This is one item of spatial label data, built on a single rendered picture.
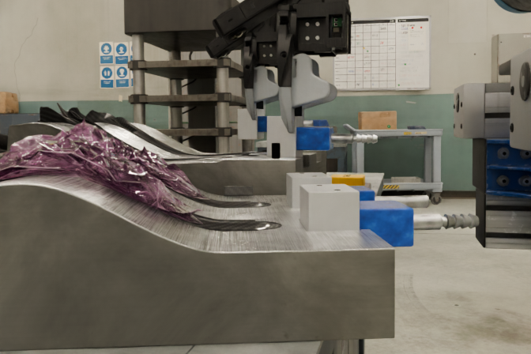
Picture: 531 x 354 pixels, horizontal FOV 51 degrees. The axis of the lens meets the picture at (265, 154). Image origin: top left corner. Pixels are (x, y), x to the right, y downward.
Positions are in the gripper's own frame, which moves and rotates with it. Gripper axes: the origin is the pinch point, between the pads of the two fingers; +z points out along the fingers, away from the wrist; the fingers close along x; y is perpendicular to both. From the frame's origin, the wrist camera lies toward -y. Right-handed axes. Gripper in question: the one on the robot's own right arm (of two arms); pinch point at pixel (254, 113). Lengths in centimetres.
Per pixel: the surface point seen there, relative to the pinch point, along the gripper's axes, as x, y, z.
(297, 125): -30.7, 13.6, 2.3
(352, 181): -0.5, 17.6, 12.1
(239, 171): -36.0, 7.7, 7.5
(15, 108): 547, -476, -24
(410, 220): -57, 26, 9
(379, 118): 559, 1, -5
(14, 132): -35.9, -22.1, 2.8
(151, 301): -68, 12, 12
